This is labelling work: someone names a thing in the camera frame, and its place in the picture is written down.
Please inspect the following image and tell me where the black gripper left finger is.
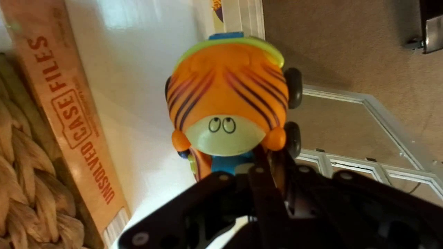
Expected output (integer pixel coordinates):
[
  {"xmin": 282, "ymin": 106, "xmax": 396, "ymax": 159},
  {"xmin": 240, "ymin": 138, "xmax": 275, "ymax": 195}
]
[{"xmin": 116, "ymin": 168, "xmax": 260, "ymax": 249}]

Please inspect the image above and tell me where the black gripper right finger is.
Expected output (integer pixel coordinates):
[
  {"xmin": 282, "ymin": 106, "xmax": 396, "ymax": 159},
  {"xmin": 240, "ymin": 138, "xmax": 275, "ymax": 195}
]
[{"xmin": 248, "ymin": 145, "xmax": 443, "ymax": 249}]

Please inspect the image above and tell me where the orange tiger toy car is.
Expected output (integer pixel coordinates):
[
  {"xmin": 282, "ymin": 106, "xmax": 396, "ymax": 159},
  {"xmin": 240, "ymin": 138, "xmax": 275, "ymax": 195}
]
[{"xmin": 163, "ymin": 30, "xmax": 305, "ymax": 182}]

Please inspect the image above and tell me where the orange Unsolved Case Files box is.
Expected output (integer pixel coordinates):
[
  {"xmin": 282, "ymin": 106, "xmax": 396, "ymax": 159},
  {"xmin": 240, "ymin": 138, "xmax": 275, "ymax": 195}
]
[{"xmin": 0, "ymin": 0, "xmax": 132, "ymax": 249}]

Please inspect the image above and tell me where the brown wicker basket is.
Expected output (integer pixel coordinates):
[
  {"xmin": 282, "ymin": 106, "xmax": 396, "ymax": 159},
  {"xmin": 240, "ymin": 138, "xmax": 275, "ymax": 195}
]
[{"xmin": 0, "ymin": 51, "xmax": 90, "ymax": 249}]

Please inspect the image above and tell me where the white printed box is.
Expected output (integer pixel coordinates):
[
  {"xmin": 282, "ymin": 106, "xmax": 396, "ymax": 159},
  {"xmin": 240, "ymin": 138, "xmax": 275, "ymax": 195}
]
[{"xmin": 201, "ymin": 0, "xmax": 267, "ymax": 41}]

